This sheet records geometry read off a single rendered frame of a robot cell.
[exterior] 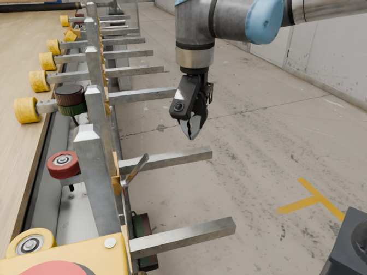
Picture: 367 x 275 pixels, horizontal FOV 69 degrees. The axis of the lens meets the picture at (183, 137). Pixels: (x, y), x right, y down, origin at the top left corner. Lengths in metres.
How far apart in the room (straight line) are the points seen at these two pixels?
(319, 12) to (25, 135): 0.83
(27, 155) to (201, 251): 1.08
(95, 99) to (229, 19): 0.32
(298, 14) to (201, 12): 0.21
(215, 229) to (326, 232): 1.29
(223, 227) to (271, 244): 1.07
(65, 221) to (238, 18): 0.80
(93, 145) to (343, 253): 0.83
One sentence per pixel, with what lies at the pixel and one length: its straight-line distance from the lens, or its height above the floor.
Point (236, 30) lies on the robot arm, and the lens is 0.57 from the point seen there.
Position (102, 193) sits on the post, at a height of 1.05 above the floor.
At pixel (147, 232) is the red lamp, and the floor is 0.70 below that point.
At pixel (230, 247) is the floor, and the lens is 1.64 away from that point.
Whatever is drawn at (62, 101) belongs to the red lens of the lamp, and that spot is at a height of 1.10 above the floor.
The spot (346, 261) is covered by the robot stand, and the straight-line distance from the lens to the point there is 1.00.
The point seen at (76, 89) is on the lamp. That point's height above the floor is 1.11.
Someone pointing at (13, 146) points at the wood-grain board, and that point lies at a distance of 0.90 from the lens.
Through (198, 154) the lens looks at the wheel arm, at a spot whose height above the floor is 0.86.
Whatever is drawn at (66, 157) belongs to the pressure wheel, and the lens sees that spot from 0.77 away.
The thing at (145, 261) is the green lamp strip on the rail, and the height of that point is 0.70.
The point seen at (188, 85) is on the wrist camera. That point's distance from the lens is 0.64.
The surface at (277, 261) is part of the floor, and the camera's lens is 1.65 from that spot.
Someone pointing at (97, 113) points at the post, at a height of 1.06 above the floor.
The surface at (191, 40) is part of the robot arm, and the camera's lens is 0.61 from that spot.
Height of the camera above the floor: 1.35
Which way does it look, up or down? 34 degrees down
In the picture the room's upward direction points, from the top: straight up
